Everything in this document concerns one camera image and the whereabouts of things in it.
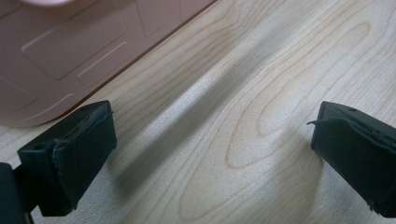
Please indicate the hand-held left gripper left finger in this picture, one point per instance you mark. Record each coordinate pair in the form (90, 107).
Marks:
(71, 155)

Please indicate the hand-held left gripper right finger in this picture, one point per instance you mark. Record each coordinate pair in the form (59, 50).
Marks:
(358, 152)

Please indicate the pink plastic tray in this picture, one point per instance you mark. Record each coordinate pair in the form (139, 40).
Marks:
(62, 53)

